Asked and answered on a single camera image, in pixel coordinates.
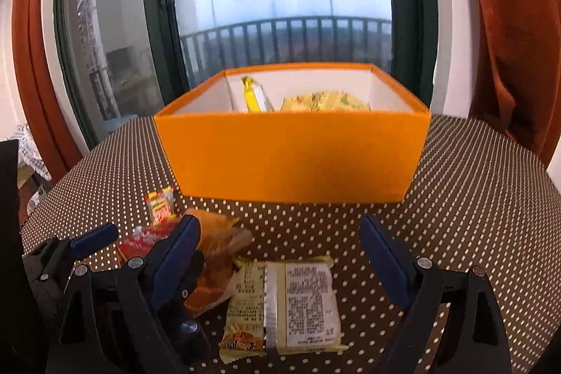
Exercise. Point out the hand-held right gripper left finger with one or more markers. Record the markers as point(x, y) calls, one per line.
point(175, 260)

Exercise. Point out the pale yellow snack packet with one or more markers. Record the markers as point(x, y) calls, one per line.
point(302, 308)

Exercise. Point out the orange bread packet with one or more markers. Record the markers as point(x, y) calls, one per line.
point(214, 264)

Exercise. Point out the red and clear snack packet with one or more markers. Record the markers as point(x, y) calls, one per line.
point(140, 242)

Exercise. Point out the brown polka dot tablecloth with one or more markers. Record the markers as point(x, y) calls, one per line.
point(460, 203)

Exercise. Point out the dark balcony railing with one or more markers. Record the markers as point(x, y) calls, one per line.
point(285, 41)

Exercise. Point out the orange cardboard box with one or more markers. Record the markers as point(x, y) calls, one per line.
point(289, 155)

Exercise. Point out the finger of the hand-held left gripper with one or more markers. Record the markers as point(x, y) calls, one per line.
point(94, 240)
point(193, 273)

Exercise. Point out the tiny red yellow packet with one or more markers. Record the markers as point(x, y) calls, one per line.
point(161, 205)

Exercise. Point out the dark green window frame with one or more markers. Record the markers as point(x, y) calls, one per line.
point(162, 49)

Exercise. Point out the white patterned cloth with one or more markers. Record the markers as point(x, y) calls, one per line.
point(28, 150)

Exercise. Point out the rust orange curtain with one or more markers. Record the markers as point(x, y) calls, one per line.
point(512, 28)
point(39, 71)

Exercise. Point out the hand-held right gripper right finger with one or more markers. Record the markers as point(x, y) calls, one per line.
point(385, 264)

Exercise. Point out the small yellow snack packet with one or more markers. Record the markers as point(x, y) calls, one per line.
point(256, 96)

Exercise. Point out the yellow chips bag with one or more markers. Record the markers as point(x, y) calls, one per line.
point(324, 102)

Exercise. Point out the pale apartment building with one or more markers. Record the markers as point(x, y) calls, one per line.
point(90, 41)

